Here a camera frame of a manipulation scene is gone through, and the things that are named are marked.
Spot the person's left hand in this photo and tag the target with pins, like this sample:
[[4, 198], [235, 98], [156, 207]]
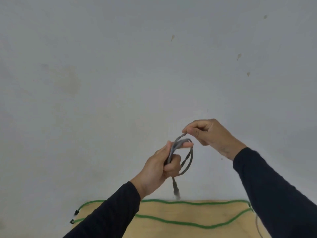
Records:
[[152, 171]]

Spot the person's right hand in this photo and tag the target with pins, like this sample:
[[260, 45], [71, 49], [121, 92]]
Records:
[[218, 136]]

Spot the person's left forearm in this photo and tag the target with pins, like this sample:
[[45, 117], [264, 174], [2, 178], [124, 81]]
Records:
[[111, 213]]

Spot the person's right thumb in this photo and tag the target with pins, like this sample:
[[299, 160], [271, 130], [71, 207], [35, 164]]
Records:
[[197, 135]]

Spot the person's right forearm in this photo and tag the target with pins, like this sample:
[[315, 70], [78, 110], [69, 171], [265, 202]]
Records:
[[275, 195]]

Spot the person's left thumb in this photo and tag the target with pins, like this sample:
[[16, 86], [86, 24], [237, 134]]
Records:
[[165, 147]]

